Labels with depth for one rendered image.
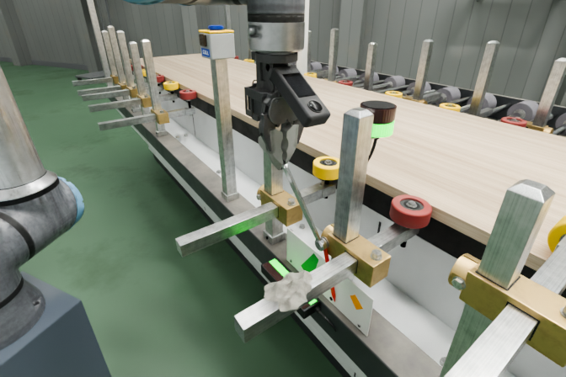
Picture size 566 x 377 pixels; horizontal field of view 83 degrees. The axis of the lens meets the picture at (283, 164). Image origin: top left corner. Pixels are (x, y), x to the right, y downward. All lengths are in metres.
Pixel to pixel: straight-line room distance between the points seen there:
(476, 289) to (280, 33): 0.44
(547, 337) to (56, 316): 0.96
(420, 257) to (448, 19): 4.38
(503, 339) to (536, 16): 4.81
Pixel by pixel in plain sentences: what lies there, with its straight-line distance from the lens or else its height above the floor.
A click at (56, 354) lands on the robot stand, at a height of 0.51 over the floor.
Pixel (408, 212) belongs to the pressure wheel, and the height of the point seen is 0.91.
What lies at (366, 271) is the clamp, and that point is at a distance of 0.61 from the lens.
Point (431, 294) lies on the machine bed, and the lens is 0.87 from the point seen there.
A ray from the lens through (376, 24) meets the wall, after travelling 5.08.
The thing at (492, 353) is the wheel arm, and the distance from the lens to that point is 0.43.
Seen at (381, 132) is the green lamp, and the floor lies 1.09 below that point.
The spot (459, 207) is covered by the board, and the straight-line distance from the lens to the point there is 0.76.
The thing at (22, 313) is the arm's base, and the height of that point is 0.64.
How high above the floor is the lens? 1.27
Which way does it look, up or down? 26 degrees down
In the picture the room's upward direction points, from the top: straight up
